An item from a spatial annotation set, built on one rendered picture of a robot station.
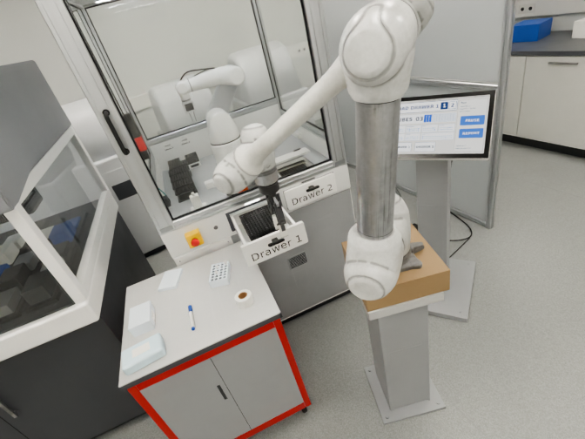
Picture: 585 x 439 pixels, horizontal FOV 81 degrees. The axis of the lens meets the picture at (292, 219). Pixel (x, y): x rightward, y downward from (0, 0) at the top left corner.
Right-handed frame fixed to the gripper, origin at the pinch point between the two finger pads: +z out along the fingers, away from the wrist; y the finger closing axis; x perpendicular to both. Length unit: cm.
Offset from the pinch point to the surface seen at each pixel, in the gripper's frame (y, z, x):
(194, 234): 37, 11, 35
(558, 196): 43, 98, -228
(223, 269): 17.1, 21.5, 27.6
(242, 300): -7.6, 20.7, 24.2
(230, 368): -17, 43, 39
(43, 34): 350, -95, 117
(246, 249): 8.1, 9.9, 15.0
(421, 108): 28, -15, -89
